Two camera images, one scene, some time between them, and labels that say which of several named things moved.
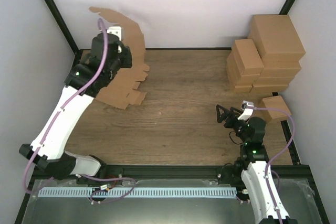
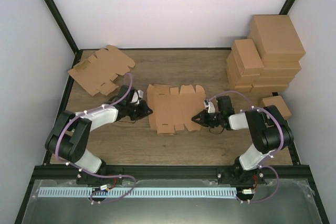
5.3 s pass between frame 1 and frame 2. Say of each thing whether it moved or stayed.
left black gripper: moved
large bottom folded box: stayed
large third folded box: stayed
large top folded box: stayed
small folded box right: stayed
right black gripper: moved
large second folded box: stayed
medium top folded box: stayed
